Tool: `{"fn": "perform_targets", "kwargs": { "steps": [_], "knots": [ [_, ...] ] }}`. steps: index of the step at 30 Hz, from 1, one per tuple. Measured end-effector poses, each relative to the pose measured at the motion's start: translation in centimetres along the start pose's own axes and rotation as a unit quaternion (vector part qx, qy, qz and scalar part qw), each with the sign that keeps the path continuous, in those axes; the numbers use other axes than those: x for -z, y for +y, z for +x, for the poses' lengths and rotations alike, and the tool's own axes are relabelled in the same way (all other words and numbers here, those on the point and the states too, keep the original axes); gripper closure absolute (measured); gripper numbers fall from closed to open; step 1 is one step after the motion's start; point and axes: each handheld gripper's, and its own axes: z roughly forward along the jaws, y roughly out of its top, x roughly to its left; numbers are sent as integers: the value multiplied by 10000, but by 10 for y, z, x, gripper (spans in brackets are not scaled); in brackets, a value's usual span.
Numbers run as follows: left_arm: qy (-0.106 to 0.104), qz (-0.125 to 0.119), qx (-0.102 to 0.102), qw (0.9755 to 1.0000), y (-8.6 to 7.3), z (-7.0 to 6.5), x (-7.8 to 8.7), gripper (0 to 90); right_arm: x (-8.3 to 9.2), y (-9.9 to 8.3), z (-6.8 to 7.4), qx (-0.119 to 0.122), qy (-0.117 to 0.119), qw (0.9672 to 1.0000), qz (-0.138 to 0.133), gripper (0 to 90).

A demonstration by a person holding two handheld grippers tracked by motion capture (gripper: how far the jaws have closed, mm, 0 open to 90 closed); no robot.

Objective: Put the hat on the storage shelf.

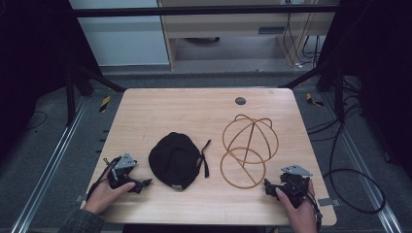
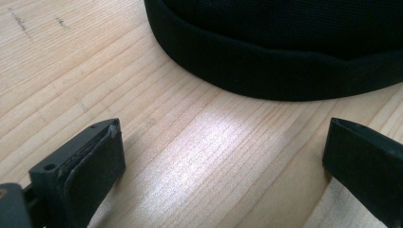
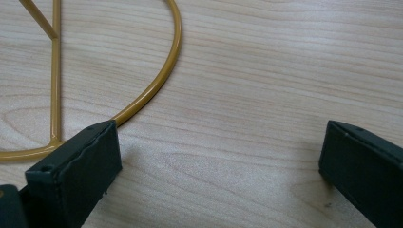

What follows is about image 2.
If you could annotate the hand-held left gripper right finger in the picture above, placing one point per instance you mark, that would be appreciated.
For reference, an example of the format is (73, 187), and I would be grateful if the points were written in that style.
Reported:
(364, 164)

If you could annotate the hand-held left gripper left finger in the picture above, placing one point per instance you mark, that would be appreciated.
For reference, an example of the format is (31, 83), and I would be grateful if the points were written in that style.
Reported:
(85, 171)

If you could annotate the black knit beanie hat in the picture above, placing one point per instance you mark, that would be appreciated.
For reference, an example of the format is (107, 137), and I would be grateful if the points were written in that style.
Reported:
(285, 47)

